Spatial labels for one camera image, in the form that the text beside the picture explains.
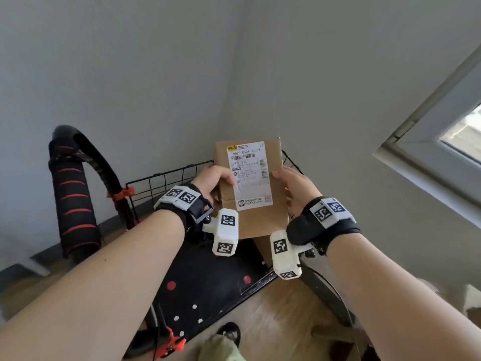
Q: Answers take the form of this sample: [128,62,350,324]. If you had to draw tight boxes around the person's right hand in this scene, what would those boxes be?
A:
[271,166,323,219]

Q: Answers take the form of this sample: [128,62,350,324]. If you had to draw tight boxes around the person's left hand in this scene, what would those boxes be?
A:
[191,165,237,207]

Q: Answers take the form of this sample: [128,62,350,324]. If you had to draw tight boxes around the box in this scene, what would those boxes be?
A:
[214,137,289,240]
[251,236,277,268]

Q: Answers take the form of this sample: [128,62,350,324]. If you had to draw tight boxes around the black wire cart basket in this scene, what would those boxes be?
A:
[48,125,305,361]

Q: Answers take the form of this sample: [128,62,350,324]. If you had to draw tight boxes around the person's right forearm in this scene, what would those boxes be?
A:
[326,233,481,361]

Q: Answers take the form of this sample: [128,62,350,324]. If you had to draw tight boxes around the person's left forearm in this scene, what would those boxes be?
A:
[0,209,185,361]

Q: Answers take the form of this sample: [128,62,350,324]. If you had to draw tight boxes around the person's black shoe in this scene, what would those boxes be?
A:
[217,322,241,346]

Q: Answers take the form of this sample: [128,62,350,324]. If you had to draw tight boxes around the person's pale green garment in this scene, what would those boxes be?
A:
[197,334,247,361]

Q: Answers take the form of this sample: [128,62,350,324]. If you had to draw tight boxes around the black wrist strap white markers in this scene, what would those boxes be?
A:
[286,197,362,257]
[153,183,214,241]

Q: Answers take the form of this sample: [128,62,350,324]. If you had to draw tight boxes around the white wrist camera with markers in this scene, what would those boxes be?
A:
[202,208,239,257]
[270,230,315,281]

